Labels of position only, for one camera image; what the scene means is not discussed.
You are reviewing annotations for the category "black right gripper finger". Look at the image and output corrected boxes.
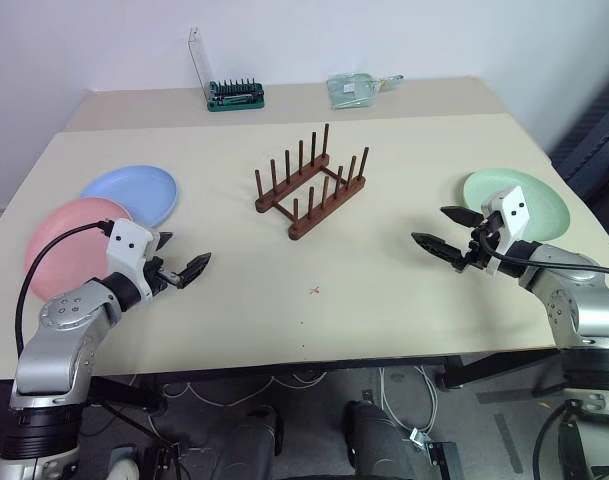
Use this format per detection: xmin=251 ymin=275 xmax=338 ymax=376
xmin=410 ymin=231 xmax=461 ymax=263
xmin=439 ymin=205 xmax=484 ymax=230

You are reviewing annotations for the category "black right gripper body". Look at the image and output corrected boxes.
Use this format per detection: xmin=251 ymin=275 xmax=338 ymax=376
xmin=453 ymin=211 xmax=506 ymax=273

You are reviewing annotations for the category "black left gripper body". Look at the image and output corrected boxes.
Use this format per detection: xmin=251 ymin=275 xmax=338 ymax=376
xmin=143 ymin=254 xmax=181 ymax=297

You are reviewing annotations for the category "wooden dish rack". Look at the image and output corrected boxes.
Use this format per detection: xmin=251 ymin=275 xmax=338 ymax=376
xmin=254 ymin=123 xmax=371 ymax=242

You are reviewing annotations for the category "blue plastic plate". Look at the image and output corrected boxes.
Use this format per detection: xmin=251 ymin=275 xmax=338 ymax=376
xmin=79 ymin=165 xmax=180 ymax=228

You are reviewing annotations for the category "green plastic plate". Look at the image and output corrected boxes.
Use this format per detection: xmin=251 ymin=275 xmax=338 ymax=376
xmin=462 ymin=168 xmax=571 ymax=242

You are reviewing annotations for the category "red plastic plate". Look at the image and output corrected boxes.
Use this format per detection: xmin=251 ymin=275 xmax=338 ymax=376
xmin=23 ymin=197 xmax=135 ymax=303

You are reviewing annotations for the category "green screwdriver bit set box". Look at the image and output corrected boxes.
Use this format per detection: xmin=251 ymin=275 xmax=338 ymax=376
xmin=187 ymin=25 xmax=267 ymax=113

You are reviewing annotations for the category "clear plastic bag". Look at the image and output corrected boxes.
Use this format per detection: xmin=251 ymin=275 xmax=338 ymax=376
xmin=326 ymin=72 xmax=406 ymax=111

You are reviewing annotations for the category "dark rounded robot leg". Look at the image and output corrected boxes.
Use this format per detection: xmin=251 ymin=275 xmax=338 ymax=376
xmin=343 ymin=398 xmax=416 ymax=480
xmin=222 ymin=404 xmax=285 ymax=480

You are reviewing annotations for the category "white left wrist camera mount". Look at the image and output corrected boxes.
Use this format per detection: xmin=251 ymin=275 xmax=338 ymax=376
xmin=105 ymin=218 xmax=156 ymax=304

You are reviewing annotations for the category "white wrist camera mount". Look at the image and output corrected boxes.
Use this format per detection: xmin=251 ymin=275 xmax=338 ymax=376
xmin=480 ymin=185 xmax=528 ymax=277
xmin=105 ymin=218 xmax=156 ymax=304

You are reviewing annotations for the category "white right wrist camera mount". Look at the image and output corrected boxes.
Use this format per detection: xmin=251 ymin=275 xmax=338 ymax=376
xmin=480 ymin=185 xmax=528 ymax=277

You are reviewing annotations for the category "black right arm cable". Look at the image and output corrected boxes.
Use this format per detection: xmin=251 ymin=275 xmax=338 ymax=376
xmin=478 ymin=227 xmax=609 ymax=278

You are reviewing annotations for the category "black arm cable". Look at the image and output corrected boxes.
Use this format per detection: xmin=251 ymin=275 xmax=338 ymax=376
xmin=14 ymin=219 xmax=114 ymax=357
xmin=478 ymin=227 xmax=609 ymax=278

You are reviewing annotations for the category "black table frame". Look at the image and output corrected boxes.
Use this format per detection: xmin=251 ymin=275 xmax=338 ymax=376
xmin=86 ymin=348 xmax=568 ymax=415

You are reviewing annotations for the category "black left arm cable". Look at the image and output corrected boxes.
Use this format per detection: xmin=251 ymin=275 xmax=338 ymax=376
xmin=14 ymin=219 xmax=114 ymax=357

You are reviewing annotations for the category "white floor cable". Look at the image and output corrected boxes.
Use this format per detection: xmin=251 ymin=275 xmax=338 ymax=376
xmin=164 ymin=366 xmax=438 ymax=437

